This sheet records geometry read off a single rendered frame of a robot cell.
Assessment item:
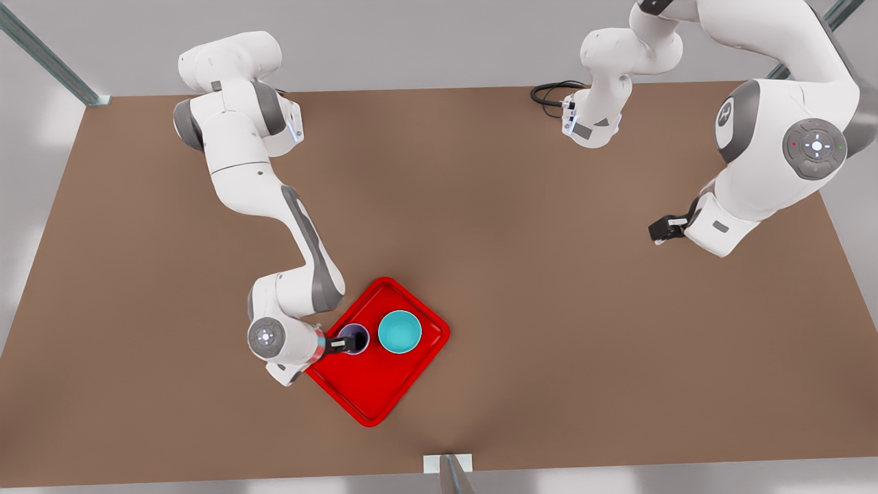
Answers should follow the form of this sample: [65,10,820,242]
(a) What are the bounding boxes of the purple cup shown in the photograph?
[339,324,370,356]

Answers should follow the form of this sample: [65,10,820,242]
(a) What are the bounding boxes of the teal bowl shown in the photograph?
[378,310,423,355]

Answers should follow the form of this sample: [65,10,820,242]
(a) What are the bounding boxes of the red tray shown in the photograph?
[305,277,451,428]

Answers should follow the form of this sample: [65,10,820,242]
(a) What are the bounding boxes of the silver frame post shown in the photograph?
[423,453,477,494]
[0,3,111,108]
[766,0,866,81]

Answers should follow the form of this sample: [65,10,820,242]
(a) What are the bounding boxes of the black cable loop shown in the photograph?
[530,80,588,121]

